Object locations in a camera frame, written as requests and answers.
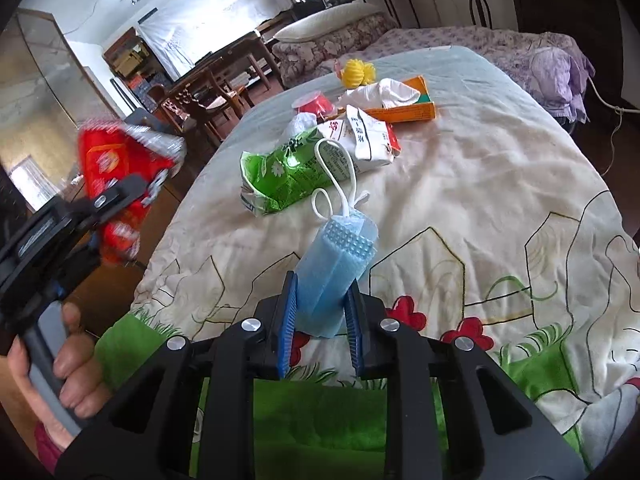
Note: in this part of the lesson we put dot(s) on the white wall sheet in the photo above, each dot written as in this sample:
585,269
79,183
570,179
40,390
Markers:
210,20

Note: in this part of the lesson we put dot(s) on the red snack packet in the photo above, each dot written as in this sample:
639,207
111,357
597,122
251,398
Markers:
115,155

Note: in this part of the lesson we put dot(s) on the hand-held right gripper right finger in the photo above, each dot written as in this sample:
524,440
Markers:
354,332

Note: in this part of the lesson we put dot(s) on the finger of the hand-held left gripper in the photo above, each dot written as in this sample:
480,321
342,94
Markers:
120,194

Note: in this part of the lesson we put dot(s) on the green snack packet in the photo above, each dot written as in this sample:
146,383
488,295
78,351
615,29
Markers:
280,175

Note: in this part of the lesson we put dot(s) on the dark floral bedding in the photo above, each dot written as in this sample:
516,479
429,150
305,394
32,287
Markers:
320,52

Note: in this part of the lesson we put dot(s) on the wooden shelf with boxes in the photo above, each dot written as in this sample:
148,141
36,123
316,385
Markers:
130,65

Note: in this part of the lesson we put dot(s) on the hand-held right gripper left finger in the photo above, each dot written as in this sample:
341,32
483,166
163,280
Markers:
288,327

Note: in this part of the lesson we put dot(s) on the white paper packet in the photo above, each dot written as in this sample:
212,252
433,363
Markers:
367,140

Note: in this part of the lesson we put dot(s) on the purple floral bedsheet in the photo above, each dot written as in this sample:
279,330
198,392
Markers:
465,40

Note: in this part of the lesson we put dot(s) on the white pillow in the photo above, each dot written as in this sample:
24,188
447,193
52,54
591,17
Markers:
325,22

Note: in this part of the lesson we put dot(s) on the purple crumpled cloth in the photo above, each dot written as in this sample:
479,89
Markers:
557,77

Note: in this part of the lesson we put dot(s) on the blue face mask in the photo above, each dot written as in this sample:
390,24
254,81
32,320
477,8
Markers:
325,280

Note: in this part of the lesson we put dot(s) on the wooden chair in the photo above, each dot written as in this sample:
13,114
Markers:
222,102
235,52

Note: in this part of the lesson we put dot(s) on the orange cardboard box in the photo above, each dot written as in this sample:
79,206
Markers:
406,112

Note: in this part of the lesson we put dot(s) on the clear plastic wrapper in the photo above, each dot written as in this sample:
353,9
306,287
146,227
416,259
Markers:
301,125

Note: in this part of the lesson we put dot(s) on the yellow yarn ball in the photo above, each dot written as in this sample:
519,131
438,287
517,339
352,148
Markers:
357,71

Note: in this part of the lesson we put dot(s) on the person's left hand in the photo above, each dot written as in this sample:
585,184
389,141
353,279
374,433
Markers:
82,375

